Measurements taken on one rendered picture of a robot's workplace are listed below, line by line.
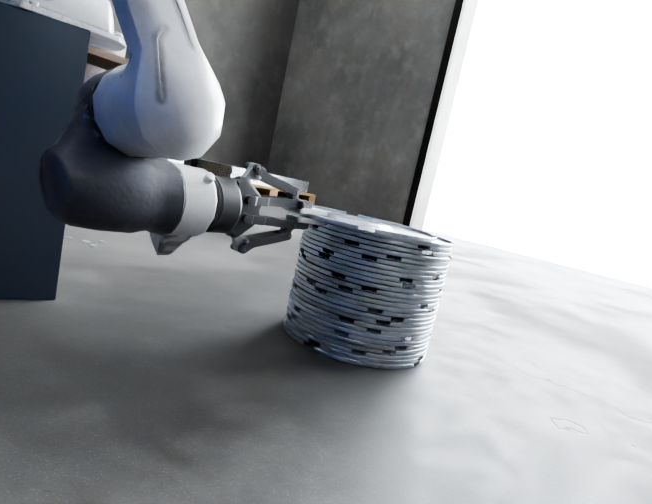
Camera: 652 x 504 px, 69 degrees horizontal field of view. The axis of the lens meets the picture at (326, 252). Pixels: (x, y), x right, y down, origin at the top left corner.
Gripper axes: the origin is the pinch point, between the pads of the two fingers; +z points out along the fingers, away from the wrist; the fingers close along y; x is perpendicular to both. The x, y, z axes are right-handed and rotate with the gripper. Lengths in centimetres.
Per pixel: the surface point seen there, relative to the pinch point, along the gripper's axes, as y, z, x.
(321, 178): 5, 344, 305
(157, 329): -23.7, -14.1, 15.0
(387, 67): 127, 346, 251
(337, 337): -19.8, 7.6, -5.6
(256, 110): 64, 307, 391
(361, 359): -22.6, 10.4, -9.6
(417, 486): -23.7, -10.6, -33.4
